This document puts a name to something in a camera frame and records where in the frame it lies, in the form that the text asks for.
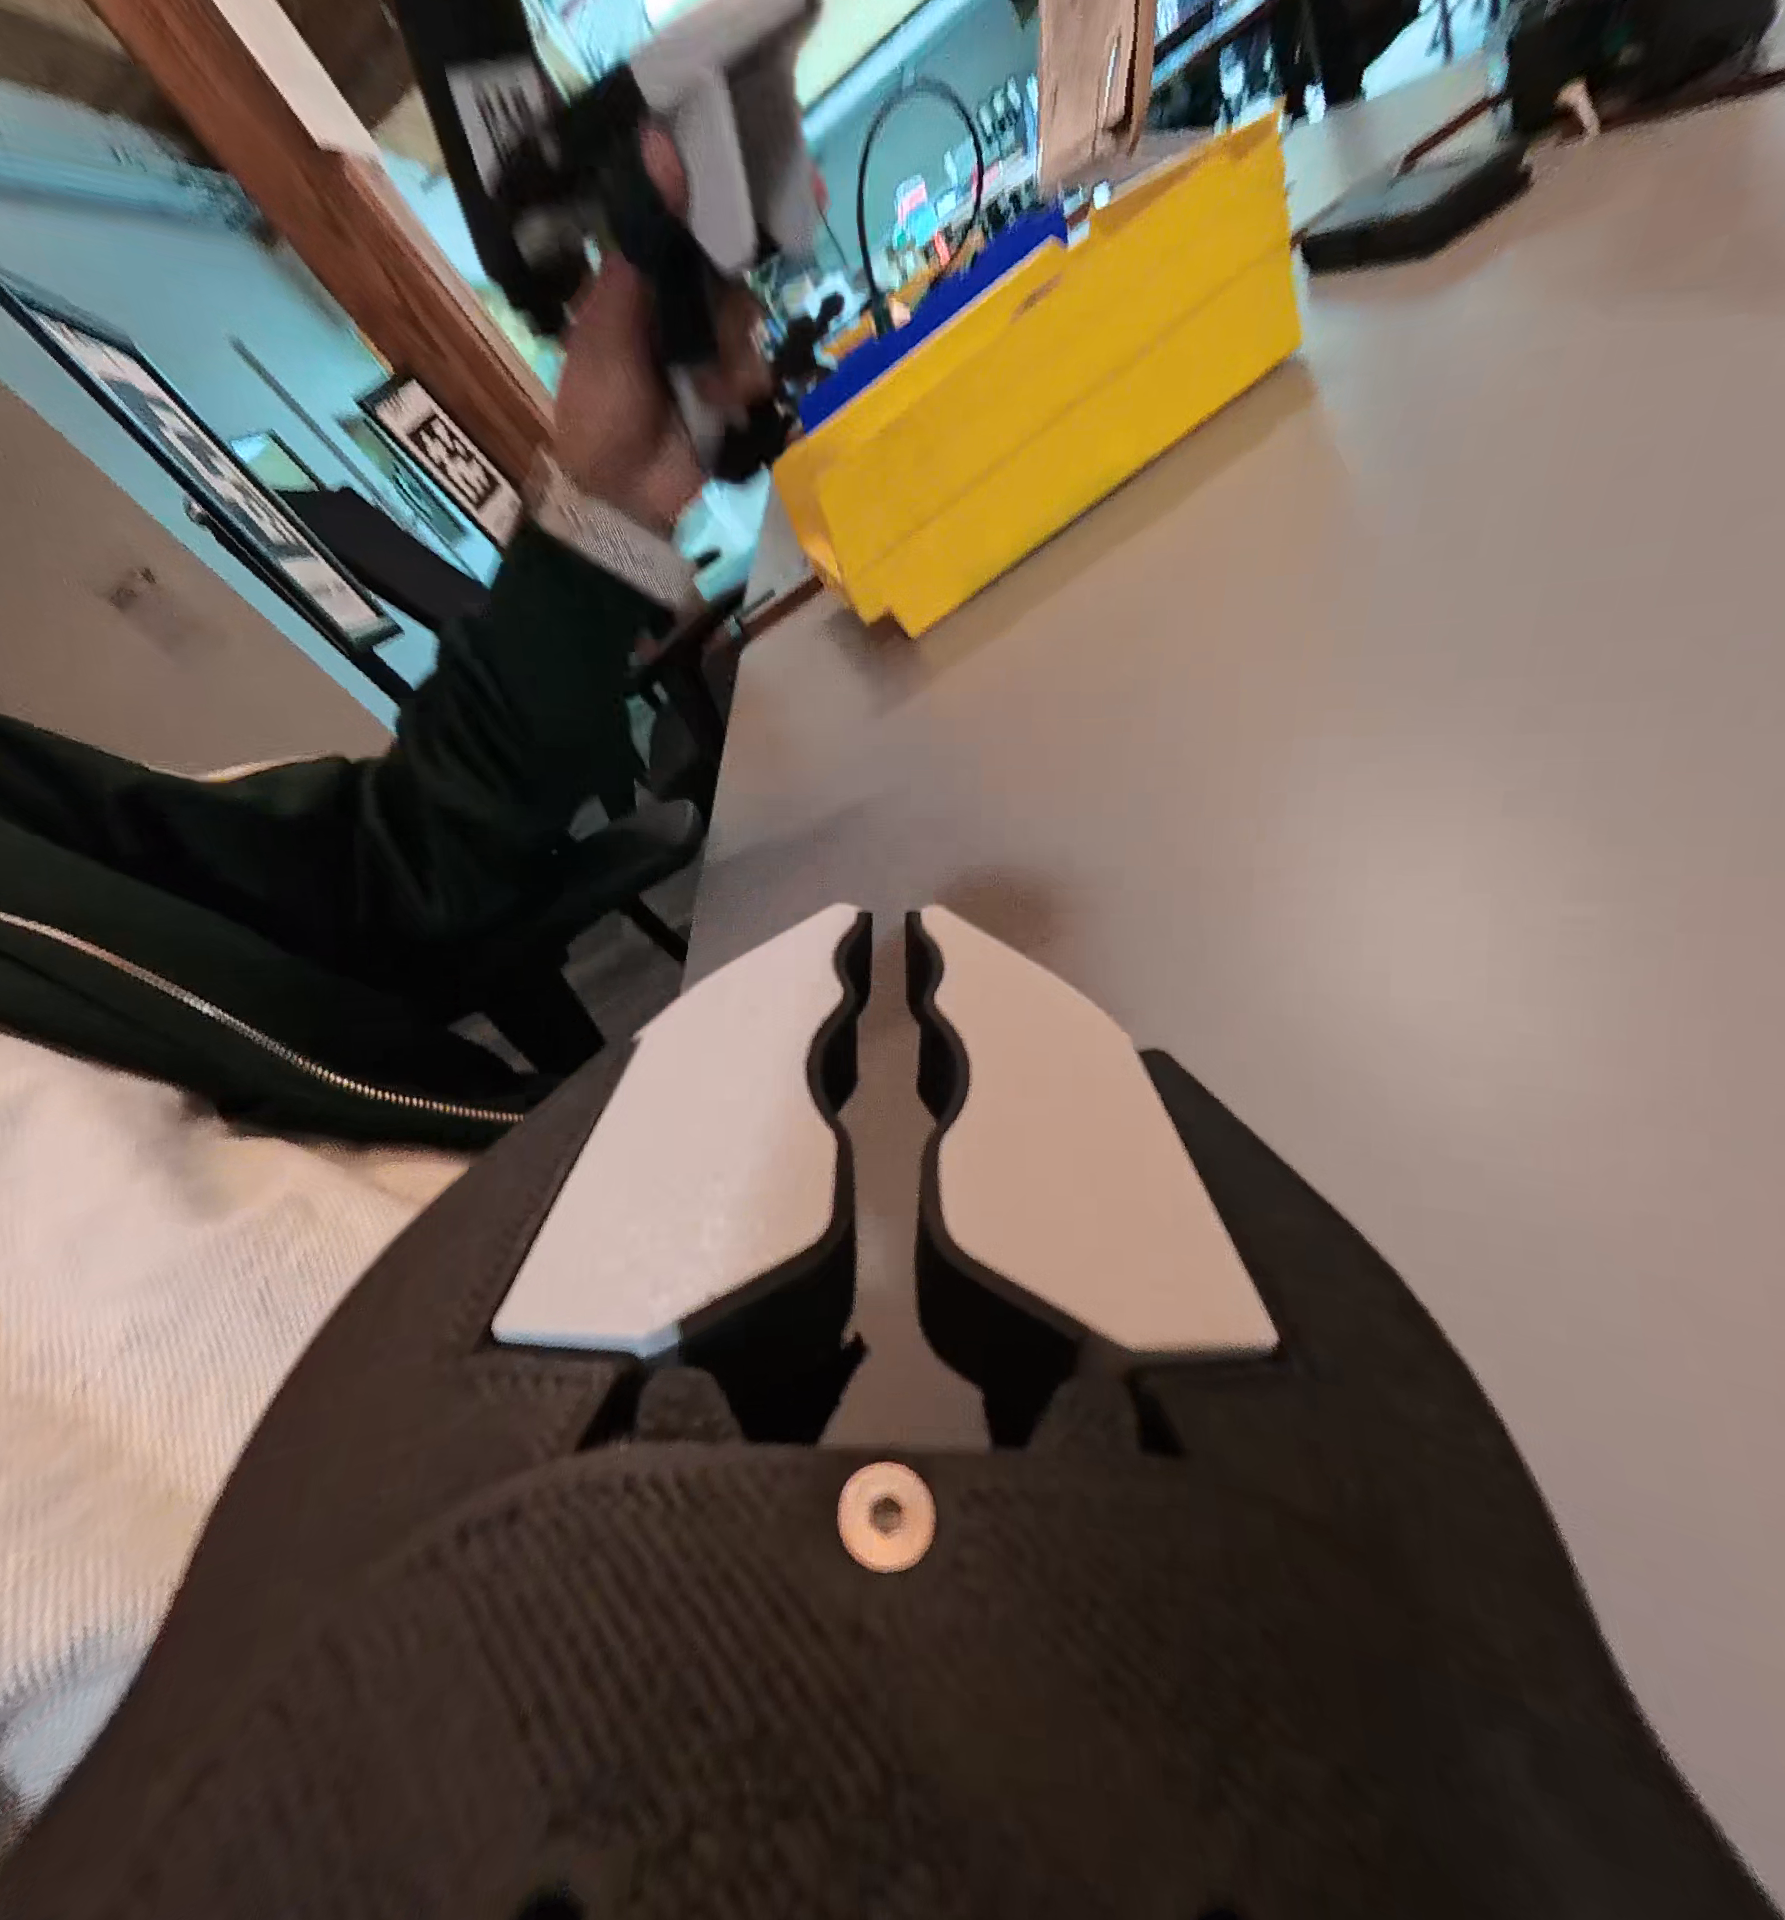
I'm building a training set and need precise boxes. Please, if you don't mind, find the person's left hand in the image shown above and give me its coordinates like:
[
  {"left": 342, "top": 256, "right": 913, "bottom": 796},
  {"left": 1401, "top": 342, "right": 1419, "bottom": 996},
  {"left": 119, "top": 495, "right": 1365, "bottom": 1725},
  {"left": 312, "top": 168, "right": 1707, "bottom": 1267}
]
[{"left": 551, "top": 245, "right": 722, "bottom": 520}]

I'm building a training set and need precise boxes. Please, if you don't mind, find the yellow plastic bin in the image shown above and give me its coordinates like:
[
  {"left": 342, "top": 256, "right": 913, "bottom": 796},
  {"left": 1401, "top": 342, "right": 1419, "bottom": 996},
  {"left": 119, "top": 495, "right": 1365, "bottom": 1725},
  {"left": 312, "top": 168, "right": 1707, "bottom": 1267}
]
[{"left": 771, "top": 112, "right": 1306, "bottom": 640}]

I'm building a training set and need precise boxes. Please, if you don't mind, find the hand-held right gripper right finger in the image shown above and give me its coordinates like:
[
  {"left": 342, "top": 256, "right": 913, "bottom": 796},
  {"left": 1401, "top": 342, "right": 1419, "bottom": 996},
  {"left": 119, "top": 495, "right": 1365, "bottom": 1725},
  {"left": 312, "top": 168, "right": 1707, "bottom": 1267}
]
[{"left": 903, "top": 899, "right": 1284, "bottom": 1420}]

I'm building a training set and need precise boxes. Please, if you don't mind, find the person's left forearm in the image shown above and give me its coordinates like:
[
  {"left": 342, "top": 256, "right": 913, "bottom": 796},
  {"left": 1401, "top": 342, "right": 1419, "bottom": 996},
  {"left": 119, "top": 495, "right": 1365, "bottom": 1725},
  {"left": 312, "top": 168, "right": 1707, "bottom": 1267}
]
[{"left": 381, "top": 500, "right": 713, "bottom": 960}]

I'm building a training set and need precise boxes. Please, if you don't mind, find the large framed marker sign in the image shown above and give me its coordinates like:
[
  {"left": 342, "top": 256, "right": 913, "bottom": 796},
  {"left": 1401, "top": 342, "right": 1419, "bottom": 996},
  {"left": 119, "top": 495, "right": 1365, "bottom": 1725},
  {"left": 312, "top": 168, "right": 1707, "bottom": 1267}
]
[{"left": 0, "top": 245, "right": 404, "bottom": 653}]

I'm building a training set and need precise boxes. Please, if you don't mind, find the black office chair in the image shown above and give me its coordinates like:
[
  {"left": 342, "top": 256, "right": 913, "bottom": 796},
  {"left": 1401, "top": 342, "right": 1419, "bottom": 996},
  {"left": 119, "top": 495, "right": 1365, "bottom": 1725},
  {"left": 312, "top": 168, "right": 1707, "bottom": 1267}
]
[{"left": 283, "top": 485, "right": 749, "bottom": 1073}]

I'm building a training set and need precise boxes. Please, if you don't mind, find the small framed marker sign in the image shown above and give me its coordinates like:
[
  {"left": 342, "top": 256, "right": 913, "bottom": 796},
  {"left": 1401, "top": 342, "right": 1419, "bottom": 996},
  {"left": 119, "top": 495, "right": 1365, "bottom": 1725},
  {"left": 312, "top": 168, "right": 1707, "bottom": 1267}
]
[{"left": 355, "top": 374, "right": 530, "bottom": 552}]

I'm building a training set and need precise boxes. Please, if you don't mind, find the silver wristwatch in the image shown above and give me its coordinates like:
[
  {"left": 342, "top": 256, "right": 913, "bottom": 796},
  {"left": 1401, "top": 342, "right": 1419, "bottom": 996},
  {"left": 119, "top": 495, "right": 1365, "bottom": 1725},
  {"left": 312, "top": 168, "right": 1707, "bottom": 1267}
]
[{"left": 533, "top": 476, "right": 701, "bottom": 601}]

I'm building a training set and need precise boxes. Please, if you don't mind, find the wooden pillar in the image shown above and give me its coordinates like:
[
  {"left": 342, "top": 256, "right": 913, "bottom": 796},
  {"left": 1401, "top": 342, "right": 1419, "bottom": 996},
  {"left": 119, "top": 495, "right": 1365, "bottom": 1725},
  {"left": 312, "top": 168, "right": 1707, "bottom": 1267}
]
[{"left": 89, "top": 0, "right": 557, "bottom": 481}]

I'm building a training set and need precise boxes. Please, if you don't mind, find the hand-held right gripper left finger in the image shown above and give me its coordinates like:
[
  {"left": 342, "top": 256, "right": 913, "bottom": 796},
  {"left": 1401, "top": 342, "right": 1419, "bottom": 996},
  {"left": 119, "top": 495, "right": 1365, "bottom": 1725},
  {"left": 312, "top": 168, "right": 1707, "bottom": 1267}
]
[{"left": 490, "top": 899, "right": 875, "bottom": 1420}]

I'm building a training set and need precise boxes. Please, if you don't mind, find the printed cardboard panel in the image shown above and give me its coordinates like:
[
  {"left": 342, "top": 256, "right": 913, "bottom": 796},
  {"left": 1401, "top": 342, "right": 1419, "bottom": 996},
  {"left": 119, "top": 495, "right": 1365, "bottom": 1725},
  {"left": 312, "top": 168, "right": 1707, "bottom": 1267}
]
[{"left": 1040, "top": 0, "right": 1155, "bottom": 187}]

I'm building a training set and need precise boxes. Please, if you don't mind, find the white paper notice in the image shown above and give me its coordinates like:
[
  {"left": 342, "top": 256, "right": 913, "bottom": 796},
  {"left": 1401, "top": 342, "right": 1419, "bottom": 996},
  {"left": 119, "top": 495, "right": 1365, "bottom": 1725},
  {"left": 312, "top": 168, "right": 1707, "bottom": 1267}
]
[{"left": 207, "top": 0, "right": 384, "bottom": 159}]

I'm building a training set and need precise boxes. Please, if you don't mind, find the black battery charger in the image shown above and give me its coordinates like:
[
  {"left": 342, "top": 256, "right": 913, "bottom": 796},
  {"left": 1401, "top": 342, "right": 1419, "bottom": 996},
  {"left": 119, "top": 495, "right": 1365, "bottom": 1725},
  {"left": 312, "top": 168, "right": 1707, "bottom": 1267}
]
[{"left": 1503, "top": 0, "right": 1781, "bottom": 139}]

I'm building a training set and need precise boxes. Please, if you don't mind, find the grey desk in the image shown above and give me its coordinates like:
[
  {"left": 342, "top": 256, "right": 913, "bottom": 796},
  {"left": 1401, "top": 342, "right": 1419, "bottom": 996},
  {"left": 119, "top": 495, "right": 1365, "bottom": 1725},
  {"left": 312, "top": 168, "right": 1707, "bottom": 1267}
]
[{"left": 680, "top": 61, "right": 1785, "bottom": 1920}]

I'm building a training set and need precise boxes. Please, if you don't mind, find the black looped cable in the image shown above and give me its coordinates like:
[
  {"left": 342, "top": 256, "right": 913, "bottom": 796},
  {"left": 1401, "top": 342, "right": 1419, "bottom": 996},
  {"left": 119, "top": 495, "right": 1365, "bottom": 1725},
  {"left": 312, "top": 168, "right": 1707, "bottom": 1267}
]
[{"left": 854, "top": 74, "right": 991, "bottom": 339}]

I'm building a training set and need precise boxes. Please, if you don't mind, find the black flat box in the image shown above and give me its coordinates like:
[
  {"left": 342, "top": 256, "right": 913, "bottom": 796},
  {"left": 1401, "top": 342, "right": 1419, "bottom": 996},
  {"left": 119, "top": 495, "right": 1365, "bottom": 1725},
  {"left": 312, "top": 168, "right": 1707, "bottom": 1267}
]
[{"left": 1300, "top": 142, "right": 1529, "bottom": 272}]

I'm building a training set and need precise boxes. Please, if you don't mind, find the blue plastic bin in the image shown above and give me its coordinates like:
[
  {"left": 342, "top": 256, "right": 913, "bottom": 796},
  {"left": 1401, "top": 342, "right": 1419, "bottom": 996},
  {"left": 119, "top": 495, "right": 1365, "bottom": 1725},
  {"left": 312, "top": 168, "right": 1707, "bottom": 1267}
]
[{"left": 800, "top": 203, "right": 1075, "bottom": 436}]

